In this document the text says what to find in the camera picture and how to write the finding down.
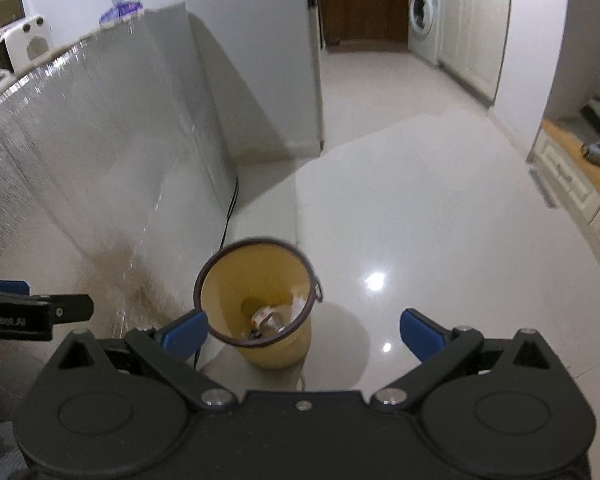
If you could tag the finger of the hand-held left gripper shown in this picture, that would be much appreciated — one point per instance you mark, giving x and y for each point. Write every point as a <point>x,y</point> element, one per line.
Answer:
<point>72,308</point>
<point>5,287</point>

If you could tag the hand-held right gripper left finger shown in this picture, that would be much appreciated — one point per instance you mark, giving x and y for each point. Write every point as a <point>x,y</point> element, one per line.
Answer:
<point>185,334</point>

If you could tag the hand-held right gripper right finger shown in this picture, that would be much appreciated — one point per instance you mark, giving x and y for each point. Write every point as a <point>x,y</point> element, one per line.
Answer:
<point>421,334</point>

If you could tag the crushed blue drink can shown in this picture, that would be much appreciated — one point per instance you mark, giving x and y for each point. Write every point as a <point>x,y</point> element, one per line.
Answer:
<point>267,321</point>

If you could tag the yellow trash bin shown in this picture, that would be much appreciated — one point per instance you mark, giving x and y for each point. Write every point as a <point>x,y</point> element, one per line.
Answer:
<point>280,345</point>

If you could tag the checkered tablecloth table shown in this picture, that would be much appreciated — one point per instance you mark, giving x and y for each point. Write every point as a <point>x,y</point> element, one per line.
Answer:
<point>105,160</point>

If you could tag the white wooden-top drawer cabinet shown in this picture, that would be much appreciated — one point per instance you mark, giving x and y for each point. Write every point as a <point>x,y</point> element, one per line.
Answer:
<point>575,180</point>

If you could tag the white fan heater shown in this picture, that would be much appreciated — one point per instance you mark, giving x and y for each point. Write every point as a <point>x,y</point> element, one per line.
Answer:
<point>27,42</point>

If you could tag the grey roller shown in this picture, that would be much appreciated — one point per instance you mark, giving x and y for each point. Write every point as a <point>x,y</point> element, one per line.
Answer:
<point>596,146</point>

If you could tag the purple plastic bag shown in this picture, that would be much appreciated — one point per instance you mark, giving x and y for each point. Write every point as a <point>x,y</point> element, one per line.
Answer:
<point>122,12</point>

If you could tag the white kitchen cabinet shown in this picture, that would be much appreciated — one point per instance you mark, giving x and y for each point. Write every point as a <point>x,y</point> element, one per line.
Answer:
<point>475,35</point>

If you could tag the white washing machine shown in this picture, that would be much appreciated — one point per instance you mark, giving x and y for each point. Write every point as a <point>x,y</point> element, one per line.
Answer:
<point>425,15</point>

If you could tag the dark wooden door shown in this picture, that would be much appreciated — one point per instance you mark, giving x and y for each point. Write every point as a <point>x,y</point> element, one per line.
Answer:
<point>365,10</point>

